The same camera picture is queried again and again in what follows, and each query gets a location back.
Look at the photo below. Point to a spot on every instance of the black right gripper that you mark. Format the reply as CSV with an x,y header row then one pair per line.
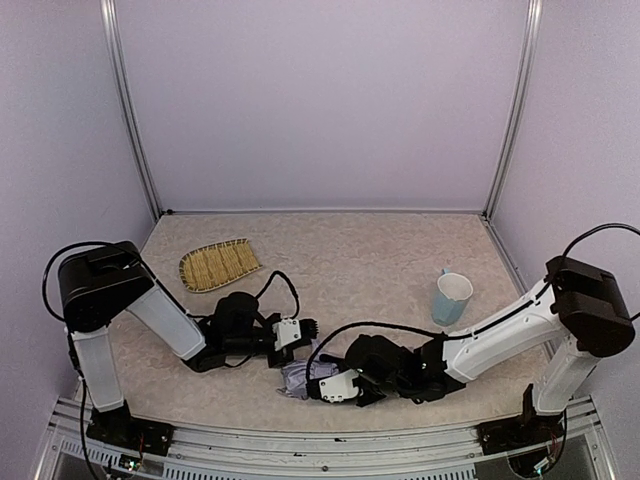
x,y
387,369

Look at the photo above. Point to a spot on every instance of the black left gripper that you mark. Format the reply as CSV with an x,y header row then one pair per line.
x,y
304,333

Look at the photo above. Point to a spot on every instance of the lavender folding umbrella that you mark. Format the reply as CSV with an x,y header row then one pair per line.
x,y
294,374

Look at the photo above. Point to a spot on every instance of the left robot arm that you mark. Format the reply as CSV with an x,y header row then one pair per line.
x,y
100,280

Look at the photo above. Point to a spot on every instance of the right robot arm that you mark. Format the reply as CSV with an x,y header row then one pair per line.
x,y
576,302

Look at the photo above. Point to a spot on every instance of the woven bamboo tray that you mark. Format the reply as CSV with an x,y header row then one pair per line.
x,y
217,265

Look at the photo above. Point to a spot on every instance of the light blue mug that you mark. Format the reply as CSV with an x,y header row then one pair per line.
x,y
453,292

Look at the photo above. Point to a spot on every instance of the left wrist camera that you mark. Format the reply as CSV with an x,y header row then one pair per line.
x,y
289,332

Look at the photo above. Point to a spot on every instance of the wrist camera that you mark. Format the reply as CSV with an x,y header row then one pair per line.
x,y
289,332
335,389

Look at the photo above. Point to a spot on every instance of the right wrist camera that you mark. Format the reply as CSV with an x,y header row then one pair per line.
x,y
335,389

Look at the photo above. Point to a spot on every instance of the left aluminium corner post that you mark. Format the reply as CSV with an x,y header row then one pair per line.
x,y
117,59

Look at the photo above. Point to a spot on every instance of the aluminium corner post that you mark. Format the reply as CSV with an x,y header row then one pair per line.
x,y
117,59
517,107

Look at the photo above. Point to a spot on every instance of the right aluminium corner post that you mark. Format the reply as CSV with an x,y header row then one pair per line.
x,y
517,107

